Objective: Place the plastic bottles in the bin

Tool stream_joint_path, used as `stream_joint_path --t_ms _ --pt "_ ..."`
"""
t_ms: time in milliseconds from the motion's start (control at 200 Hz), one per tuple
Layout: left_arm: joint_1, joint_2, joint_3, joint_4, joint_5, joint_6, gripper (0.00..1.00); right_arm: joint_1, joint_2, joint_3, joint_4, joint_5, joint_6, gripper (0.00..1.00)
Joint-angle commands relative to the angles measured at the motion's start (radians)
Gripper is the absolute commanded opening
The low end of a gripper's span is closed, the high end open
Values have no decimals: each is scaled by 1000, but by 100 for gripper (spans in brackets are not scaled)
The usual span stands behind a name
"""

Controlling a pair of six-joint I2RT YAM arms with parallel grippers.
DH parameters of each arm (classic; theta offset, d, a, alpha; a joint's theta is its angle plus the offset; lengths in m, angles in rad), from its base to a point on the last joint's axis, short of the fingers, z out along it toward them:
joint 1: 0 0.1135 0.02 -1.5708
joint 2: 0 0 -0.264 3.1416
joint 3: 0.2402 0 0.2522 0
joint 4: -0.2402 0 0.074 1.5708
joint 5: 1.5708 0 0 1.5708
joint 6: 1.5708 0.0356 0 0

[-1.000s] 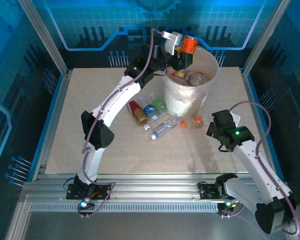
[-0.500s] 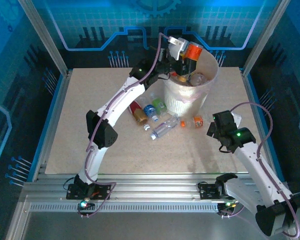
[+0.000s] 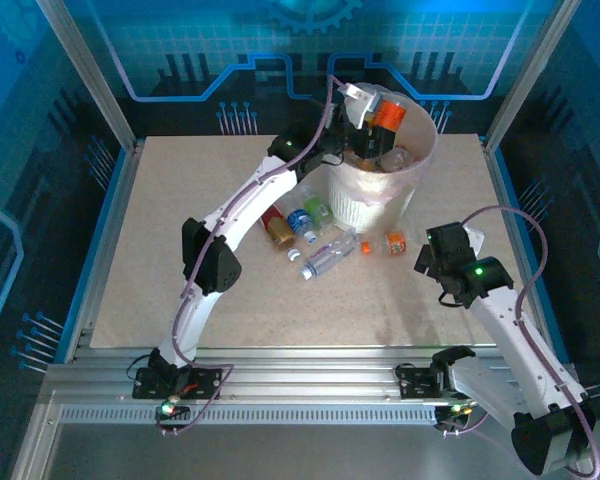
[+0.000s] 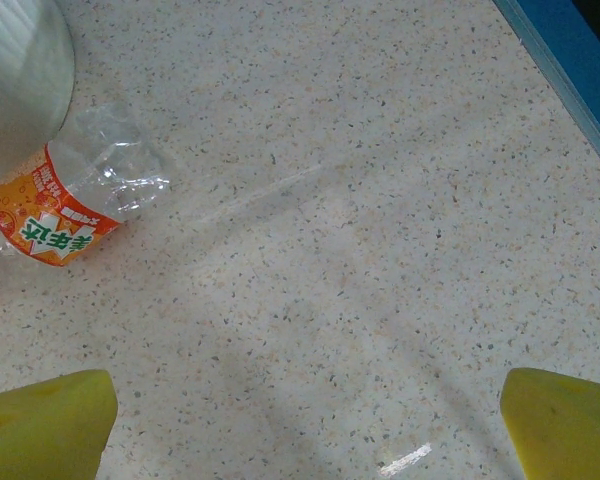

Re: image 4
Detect white ribbed bin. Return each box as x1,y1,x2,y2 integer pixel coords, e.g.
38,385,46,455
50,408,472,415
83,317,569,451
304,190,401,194
0,0,77,189

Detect blue edged aluminium side rail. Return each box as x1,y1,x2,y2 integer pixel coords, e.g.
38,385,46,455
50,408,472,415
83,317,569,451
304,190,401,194
492,0,600,184

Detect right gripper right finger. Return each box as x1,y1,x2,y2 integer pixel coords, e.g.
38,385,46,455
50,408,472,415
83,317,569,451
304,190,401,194
499,367,600,480

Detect crushed clear bottle orange label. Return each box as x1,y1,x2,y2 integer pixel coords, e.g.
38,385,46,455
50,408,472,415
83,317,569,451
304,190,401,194
0,102,174,301

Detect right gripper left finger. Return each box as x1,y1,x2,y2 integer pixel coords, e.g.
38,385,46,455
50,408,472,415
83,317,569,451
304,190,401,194
0,368,119,480

